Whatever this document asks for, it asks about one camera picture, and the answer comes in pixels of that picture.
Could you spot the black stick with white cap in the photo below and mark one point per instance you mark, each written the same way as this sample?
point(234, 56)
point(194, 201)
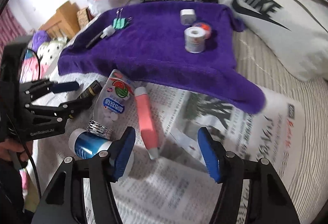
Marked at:
point(107, 31)

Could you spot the purple towel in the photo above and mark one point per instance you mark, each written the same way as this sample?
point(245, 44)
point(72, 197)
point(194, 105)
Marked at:
point(153, 55)

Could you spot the green binder clip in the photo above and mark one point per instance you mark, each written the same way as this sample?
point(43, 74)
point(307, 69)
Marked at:
point(117, 24)

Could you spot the small blue jar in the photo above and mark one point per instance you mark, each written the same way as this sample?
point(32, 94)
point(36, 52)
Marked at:
point(205, 28)

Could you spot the person's left hand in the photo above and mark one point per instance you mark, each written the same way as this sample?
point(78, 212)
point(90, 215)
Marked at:
point(12, 148)

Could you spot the wooden rack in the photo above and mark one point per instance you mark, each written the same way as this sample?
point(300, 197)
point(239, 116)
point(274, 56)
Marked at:
point(64, 19)

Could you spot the newspaper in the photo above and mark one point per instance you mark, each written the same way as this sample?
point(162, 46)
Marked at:
point(179, 188)

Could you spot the dark bottle gold label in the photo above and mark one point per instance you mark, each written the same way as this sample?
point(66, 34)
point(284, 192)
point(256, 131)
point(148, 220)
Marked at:
point(89, 90)

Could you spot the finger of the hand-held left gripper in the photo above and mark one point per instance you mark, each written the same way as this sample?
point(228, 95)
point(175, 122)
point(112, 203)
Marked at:
point(76, 106)
point(64, 87)

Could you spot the white dotted plush toy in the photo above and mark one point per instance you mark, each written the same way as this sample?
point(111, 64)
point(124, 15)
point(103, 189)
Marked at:
point(48, 52)

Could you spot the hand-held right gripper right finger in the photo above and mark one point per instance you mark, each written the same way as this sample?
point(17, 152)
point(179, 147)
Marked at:
point(208, 154)

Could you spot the clear candy bottle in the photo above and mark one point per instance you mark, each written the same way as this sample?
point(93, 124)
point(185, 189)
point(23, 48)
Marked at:
point(112, 106)

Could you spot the purple plush toy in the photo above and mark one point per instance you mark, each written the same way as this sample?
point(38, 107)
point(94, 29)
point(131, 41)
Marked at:
point(41, 39)

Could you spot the white tape roll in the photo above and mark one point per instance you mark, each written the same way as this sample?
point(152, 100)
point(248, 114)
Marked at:
point(194, 44)

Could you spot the blue and white bottle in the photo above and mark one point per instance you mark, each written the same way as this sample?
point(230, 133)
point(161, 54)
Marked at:
point(87, 145)

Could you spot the white charger plug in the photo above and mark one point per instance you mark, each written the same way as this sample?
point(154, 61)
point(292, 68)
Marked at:
point(187, 16)

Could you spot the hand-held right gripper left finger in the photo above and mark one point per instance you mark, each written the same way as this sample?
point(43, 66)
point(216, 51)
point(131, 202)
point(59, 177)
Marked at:
point(123, 154)

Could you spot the patterned small box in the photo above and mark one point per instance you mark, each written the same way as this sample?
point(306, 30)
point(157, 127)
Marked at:
point(83, 17)

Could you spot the grey waist bag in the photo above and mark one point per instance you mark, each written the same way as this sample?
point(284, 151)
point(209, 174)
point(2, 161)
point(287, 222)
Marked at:
point(294, 42)

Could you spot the pink striped cloth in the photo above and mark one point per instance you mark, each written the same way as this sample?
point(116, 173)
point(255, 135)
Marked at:
point(10, 26)

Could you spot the pink tube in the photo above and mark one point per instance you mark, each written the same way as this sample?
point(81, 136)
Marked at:
point(146, 121)

